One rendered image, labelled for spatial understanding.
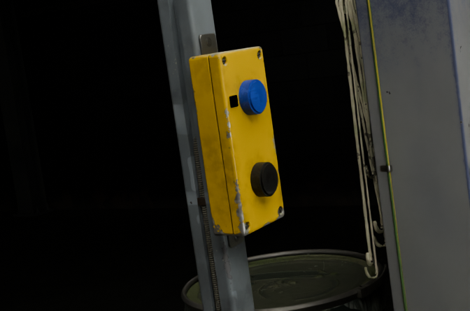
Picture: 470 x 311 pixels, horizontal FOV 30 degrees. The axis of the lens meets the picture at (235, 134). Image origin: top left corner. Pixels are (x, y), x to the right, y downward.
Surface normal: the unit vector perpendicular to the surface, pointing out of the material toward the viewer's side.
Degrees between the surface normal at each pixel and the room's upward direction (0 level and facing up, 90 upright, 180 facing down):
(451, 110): 90
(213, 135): 90
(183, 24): 90
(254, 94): 90
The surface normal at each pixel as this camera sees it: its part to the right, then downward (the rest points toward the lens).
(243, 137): 0.84, -0.06
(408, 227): -0.53, 0.17
